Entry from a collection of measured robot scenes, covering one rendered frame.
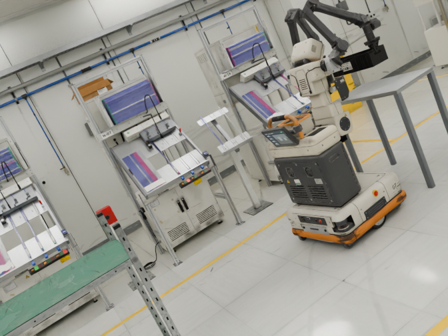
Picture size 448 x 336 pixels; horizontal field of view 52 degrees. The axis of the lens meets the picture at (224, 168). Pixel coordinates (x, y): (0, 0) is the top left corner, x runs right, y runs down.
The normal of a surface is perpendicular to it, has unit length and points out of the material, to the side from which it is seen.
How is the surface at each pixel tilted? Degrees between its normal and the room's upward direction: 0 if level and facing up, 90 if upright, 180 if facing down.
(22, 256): 47
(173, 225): 90
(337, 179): 90
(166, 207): 90
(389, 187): 90
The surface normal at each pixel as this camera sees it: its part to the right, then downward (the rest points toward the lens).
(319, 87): 0.48, -0.02
